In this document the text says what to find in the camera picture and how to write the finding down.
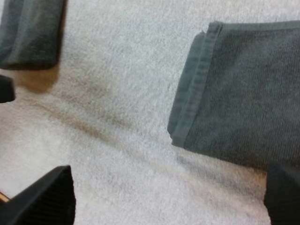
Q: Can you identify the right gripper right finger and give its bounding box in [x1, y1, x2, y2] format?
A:
[264, 163, 300, 225]

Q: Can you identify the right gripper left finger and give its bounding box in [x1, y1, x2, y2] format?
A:
[0, 165, 76, 225]

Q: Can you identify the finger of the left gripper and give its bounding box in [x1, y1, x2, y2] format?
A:
[0, 75, 16, 104]

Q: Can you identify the folded grey-green towel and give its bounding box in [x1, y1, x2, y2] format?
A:
[167, 20, 300, 174]
[0, 0, 68, 71]

